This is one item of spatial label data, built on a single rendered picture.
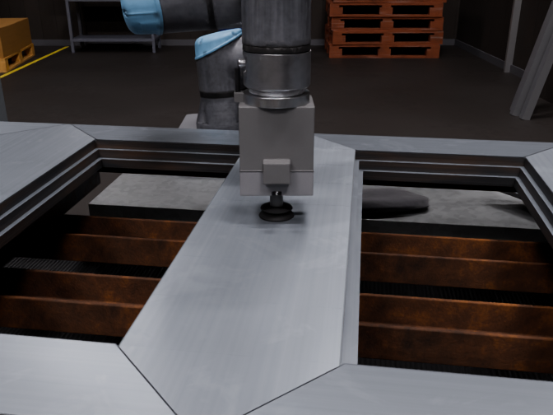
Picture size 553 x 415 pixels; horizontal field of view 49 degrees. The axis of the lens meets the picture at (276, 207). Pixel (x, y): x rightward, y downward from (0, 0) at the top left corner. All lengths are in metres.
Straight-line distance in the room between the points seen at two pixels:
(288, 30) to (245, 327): 0.31
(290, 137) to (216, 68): 0.78
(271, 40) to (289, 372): 0.34
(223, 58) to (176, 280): 0.90
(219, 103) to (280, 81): 0.80
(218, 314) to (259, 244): 0.14
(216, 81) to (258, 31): 0.80
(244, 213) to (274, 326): 0.25
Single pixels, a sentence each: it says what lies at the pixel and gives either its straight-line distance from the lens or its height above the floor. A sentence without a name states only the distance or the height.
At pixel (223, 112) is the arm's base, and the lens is 1.45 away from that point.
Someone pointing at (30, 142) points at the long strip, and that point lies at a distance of 1.11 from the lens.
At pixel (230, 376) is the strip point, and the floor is 0.86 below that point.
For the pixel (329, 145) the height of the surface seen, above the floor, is 0.86.
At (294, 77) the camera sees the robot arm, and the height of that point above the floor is 1.03.
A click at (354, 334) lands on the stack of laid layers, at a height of 0.83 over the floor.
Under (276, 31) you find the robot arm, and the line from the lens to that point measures 0.64.
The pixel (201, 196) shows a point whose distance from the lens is 1.29.
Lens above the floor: 1.15
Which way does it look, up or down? 23 degrees down
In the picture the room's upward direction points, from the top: straight up
